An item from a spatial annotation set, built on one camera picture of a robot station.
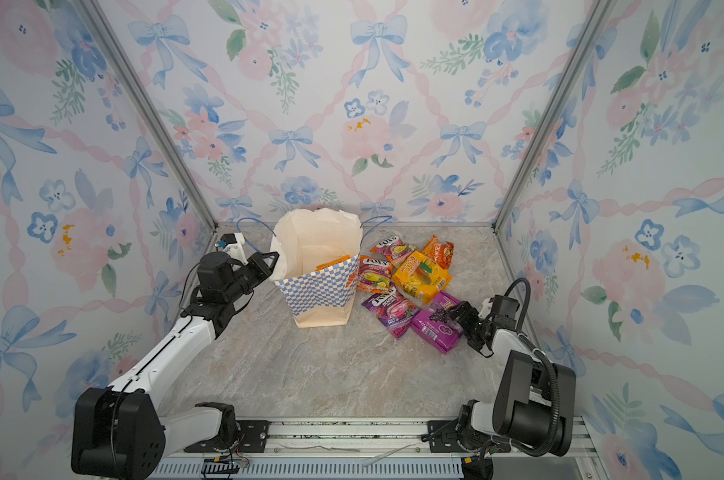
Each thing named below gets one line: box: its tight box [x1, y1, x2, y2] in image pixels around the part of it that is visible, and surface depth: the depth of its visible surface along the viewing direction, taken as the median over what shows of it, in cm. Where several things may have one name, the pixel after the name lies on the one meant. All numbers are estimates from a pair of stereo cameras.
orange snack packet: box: [421, 234, 454, 270], surface depth 106 cm
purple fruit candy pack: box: [361, 286, 421, 340], surface depth 95 cm
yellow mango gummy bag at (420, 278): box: [392, 251, 451, 305], surface depth 102 cm
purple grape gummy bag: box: [410, 291, 464, 354], surface depth 88 cm
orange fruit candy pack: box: [357, 256, 393, 295], surface depth 103 cm
